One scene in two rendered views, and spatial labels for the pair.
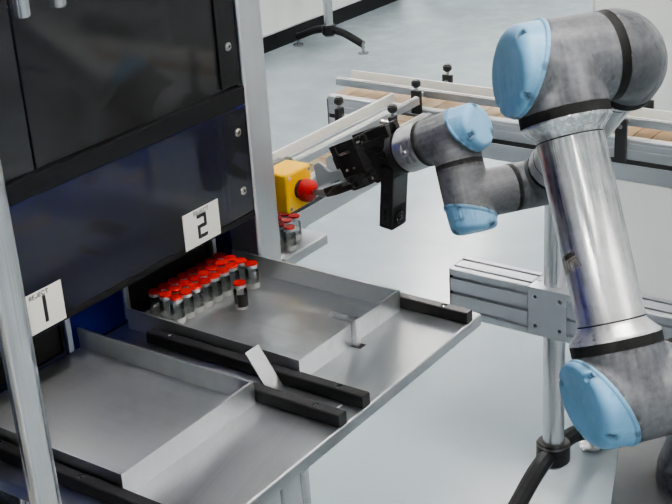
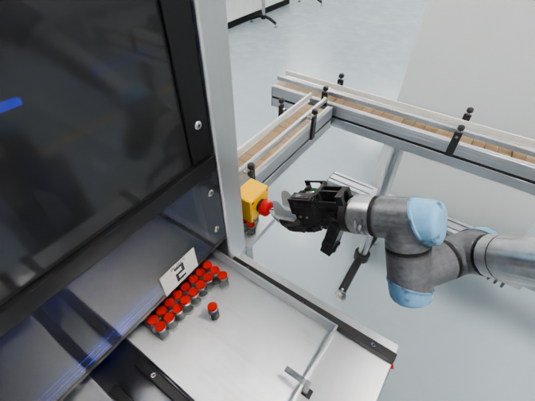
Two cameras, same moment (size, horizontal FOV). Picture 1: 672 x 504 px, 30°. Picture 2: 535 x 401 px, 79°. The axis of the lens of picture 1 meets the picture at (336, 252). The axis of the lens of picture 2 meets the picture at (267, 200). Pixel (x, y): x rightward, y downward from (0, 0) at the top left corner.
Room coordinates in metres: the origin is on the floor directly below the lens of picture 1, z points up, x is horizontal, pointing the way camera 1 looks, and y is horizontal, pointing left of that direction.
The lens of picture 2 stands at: (1.48, 0.05, 1.55)
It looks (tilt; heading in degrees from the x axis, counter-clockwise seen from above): 45 degrees down; 358
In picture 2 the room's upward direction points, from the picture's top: straight up
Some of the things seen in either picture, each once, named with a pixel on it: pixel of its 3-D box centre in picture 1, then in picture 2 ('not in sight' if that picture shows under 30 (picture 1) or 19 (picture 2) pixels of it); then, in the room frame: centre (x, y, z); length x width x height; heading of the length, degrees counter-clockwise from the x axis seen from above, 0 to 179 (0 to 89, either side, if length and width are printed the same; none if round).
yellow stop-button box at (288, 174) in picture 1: (284, 185); (248, 199); (2.05, 0.08, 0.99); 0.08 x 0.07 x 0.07; 53
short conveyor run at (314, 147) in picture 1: (317, 163); (267, 147); (2.36, 0.03, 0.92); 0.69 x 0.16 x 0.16; 143
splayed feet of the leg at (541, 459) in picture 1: (552, 465); (360, 259); (2.51, -0.48, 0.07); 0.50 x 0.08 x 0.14; 143
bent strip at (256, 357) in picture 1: (292, 378); not in sight; (1.52, 0.07, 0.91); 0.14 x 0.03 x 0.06; 53
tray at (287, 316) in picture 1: (263, 309); (230, 332); (1.77, 0.12, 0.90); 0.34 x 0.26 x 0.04; 53
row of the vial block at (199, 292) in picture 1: (210, 290); (191, 301); (1.83, 0.21, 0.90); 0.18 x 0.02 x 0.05; 143
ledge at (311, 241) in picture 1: (276, 243); (241, 222); (2.09, 0.11, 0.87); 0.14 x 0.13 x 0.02; 53
